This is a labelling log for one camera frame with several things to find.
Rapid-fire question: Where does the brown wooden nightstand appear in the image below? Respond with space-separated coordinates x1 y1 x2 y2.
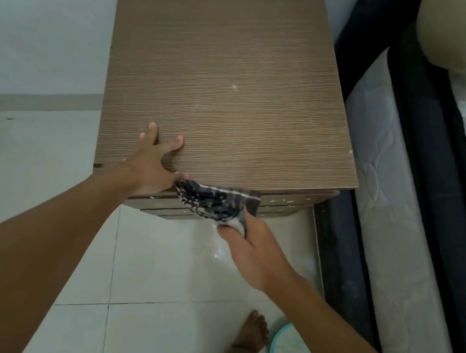
84 0 389 249

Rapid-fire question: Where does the person's left forearm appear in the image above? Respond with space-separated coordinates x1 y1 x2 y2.
0 144 139 353

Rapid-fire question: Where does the dark trimmed bed base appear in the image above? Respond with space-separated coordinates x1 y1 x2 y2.
286 0 466 353

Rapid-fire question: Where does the dark checked cloth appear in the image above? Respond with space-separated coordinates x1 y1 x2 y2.
169 177 263 236

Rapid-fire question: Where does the person's right hand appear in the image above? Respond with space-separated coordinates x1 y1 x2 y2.
208 201 308 299

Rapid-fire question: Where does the person's left hand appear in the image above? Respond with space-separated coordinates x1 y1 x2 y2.
118 118 197 205

